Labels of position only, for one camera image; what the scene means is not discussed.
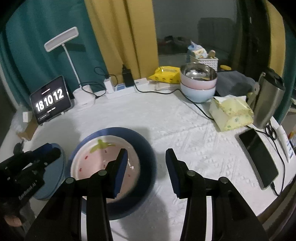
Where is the light blue plate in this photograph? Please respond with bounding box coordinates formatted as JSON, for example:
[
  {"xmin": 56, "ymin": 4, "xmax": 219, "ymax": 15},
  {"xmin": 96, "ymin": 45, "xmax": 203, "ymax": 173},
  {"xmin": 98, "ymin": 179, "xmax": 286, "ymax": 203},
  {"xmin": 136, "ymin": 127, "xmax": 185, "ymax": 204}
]
[{"xmin": 33, "ymin": 143, "xmax": 66, "ymax": 200}]

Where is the pink strawberry bowl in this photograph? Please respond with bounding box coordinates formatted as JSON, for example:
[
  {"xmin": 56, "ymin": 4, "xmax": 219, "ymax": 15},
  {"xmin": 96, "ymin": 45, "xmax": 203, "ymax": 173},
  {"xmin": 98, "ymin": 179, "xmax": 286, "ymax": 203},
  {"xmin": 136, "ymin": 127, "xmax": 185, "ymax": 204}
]
[{"xmin": 70, "ymin": 135, "xmax": 140, "ymax": 203}]

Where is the large dark blue bowl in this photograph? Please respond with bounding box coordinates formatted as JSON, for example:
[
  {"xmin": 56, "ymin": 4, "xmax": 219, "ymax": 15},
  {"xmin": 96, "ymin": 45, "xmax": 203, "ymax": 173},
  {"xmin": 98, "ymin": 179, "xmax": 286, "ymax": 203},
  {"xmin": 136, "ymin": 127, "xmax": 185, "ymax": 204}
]
[{"xmin": 65, "ymin": 127, "xmax": 157, "ymax": 220}]

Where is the cardboard box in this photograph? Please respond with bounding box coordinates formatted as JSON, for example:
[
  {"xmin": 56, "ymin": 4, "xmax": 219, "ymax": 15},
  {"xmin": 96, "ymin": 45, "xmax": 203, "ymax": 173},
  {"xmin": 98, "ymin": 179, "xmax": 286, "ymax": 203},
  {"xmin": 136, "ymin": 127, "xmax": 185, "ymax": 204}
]
[{"xmin": 16, "ymin": 118, "xmax": 39, "ymax": 141}]

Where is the small white box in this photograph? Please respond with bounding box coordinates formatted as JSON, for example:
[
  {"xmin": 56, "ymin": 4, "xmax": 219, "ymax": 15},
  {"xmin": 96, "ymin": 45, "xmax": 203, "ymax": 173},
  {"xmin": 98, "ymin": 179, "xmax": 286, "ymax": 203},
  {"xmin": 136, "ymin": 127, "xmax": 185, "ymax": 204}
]
[{"xmin": 22, "ymin": 111, "xmax": 33, "ymax": 123}]

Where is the tablet showing clock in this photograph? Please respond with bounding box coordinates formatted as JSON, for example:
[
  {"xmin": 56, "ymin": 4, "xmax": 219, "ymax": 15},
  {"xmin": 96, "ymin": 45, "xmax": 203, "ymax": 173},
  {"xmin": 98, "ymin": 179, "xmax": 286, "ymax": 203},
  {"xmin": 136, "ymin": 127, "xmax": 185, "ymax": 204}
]
[{"xmin": 30, "ymin": 76, "xmax": 72, "ymax": 125}]

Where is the white textured tablecloth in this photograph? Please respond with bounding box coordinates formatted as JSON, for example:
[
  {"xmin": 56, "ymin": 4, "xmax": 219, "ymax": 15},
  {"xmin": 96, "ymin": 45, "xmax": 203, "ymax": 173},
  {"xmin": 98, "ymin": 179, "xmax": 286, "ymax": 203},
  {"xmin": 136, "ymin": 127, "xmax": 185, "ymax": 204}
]
[{"xmin": 0, "ymin": 81, "xmax": 296, "ymax": 241}]

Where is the white desk lamp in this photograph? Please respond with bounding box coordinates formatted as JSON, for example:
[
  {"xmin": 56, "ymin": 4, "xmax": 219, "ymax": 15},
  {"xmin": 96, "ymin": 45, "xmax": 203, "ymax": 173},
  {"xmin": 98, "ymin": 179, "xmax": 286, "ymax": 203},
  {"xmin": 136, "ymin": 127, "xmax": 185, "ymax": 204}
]
[{"xmin": 43, "ymin": 26, "xmax": 96, "ymax": 108}]

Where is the white power strip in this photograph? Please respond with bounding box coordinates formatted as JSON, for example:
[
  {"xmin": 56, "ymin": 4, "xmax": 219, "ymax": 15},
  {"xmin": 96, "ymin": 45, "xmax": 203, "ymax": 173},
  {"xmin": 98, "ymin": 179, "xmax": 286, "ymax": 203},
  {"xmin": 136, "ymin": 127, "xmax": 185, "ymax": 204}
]
[{"xmin": 105, "ymin": 77, "xmax": 181, "ymax": 100}]

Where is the light blue bowl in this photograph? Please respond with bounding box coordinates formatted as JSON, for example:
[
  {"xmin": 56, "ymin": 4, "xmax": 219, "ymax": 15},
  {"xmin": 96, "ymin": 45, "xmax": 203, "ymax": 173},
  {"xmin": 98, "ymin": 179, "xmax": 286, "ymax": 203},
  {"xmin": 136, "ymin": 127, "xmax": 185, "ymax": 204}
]
[{"xmin": 180, "ymin": 83, "xmax": 216, "ymax": 103}]

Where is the yellow tissue pack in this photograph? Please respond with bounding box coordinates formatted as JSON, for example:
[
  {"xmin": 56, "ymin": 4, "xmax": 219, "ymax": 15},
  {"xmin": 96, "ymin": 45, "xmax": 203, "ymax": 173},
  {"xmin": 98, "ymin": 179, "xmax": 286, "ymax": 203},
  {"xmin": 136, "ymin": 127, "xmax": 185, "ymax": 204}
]
[{"xmin": 209, "ymin": 95, "xmax": 254, "ymax": 132}]

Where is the black charger adapter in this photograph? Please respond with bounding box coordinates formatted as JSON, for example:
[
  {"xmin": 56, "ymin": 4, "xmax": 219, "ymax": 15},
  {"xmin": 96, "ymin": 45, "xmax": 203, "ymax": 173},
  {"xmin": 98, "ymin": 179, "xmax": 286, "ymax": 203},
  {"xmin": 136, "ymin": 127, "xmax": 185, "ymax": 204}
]
[{"xmin": 122, "ymin": 65, "xmax": 134, "ymax": 87}]

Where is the white charger adapter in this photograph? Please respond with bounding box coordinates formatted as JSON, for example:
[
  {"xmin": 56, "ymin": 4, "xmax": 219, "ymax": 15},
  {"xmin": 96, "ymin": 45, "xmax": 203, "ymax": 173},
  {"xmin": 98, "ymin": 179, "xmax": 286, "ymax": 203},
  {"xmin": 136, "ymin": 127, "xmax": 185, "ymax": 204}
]
[{"xmin": 104, "ymin": 77, "xmax": 114, "ymax": 94}]

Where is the teal curtain left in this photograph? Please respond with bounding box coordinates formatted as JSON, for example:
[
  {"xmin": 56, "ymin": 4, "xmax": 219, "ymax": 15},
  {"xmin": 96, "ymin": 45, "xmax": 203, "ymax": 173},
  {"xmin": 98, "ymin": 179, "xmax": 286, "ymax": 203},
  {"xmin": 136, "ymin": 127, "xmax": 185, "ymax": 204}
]
[{"xmin": 1, "ymin": 1, "xmax": 107, "ymax": 107}]

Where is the teal curtain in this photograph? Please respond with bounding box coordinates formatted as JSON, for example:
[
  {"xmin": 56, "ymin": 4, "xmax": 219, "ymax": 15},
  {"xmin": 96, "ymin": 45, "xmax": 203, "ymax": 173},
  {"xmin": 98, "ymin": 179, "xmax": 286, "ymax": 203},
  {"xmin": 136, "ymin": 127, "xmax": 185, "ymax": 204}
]
[
  {"xmin": 278, "ymin": 22, "xmax": 295, "ymax": 123},
  {"xmin": 1, "ymin": 1, "xmax": 107, "ymax": 107}
]

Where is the black smartphone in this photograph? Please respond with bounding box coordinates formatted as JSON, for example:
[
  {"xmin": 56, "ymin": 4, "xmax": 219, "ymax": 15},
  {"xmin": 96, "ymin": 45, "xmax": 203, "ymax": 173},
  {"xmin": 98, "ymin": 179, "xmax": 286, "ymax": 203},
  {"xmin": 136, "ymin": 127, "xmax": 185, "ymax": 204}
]
[{"xmin": 237, "ymin": 129, "xmax": 279, "ymax": 190}]

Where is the yellow wipes packet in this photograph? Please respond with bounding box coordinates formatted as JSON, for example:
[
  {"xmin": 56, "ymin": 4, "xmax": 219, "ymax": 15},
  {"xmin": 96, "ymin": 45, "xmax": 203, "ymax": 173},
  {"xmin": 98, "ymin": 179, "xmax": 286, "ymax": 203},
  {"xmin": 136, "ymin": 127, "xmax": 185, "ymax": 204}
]
[{"xmin": 149, "ymin": 66, "xmax": 181, "ymax": 84}]

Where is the pink steel-lined bowl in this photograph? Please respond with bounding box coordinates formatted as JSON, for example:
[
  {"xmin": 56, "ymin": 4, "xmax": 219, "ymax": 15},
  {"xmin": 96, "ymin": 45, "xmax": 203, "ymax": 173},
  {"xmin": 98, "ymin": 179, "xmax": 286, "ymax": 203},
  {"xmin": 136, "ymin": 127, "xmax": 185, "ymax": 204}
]
[{"xmin": 180, "ymin": 62, "xmax": 218, "ymax": 90}]

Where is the grey folded cloth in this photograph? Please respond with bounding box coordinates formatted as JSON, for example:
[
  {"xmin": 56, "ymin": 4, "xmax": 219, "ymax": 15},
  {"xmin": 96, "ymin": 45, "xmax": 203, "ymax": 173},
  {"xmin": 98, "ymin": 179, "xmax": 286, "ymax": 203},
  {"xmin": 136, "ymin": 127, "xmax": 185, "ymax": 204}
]
[{"xmin": 216, "ymin": 71, "xmax": 256, "ymax": 97}]

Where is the steel thermos flask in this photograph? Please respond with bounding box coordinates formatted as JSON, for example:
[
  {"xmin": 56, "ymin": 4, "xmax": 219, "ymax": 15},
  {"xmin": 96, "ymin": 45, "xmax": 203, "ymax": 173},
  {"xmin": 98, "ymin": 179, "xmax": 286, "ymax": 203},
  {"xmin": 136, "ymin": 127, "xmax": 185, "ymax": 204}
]
[{"xmin": 247, "ymin": 68, "xmax": 285, "ymax": 129}]

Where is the white storage basket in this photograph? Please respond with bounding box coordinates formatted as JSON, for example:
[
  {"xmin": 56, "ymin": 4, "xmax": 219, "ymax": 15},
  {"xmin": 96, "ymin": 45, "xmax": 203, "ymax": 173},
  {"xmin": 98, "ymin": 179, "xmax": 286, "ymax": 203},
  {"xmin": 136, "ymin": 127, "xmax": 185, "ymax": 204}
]
[{"xmin": 186, "ymin": 41, "xmax": 218, "ymax": 71}]

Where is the yellow curtain left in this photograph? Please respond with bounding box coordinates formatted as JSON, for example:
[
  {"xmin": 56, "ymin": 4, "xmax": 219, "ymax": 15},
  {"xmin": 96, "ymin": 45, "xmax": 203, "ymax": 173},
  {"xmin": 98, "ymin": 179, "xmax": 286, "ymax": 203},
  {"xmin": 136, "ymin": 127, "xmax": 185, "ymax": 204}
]
[{"xmin": 85, "ymin": 0, "xmax": 159, "ymax": 82}]

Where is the yellow curtain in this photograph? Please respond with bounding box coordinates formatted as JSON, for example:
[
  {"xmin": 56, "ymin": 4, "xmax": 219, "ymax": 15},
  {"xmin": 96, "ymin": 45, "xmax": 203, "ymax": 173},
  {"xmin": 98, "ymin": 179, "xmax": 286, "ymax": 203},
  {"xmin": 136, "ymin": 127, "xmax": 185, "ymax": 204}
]
[
  {"xmin": 85, "ymin": 0, "xmax": 159, "ymax": 82},
  {"xmin": 264, "ymin": 1, "xmax": 285, "ymax": 77}
]

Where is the teal curtain right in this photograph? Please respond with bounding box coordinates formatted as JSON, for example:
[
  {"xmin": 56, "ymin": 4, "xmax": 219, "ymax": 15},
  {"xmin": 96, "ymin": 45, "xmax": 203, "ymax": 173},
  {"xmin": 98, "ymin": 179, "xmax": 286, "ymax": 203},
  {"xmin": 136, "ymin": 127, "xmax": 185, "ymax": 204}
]
[{"xmin": 278, "ymin": 22, "xmax": 295, "ymax": 123}]

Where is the yellow curtain right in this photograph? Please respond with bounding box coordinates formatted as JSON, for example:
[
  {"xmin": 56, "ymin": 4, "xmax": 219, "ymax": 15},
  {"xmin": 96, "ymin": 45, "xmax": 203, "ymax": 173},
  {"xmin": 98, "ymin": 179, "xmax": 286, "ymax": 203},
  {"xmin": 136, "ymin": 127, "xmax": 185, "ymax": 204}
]
[{"xmin": 264, "ymin": 1, "xmax": 285, "ymax": 77}]

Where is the black charging cable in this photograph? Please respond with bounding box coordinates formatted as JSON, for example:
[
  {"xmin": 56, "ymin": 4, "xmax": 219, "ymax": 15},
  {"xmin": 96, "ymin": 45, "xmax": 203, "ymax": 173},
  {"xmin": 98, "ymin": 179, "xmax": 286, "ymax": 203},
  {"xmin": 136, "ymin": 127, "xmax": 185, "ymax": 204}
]
[{"xmin": 79, "ymin": 67, "xmax": 216, "ymax": 121}]

